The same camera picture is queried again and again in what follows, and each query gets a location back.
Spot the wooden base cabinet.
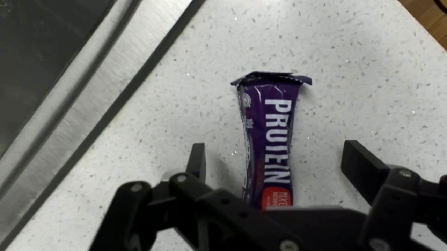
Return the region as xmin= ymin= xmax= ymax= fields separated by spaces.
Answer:
xmin=397 ymin=0 xmax=447 ymax=51

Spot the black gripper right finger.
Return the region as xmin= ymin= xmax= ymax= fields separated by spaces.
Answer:
xmin=339 ymin=138 xmax=447 ymax=251

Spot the purple protein chocolate bar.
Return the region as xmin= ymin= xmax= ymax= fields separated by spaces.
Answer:
xmin=230 ymin=69 xmax=314 ymax=212

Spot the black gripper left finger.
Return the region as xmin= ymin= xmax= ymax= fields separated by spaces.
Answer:
xmin=87 ymin=141 xmax=298 ymax=251

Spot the stainless steel double sink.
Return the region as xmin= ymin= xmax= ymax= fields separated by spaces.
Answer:
xmin=0 ymin=0 xmax=206 ymax=245

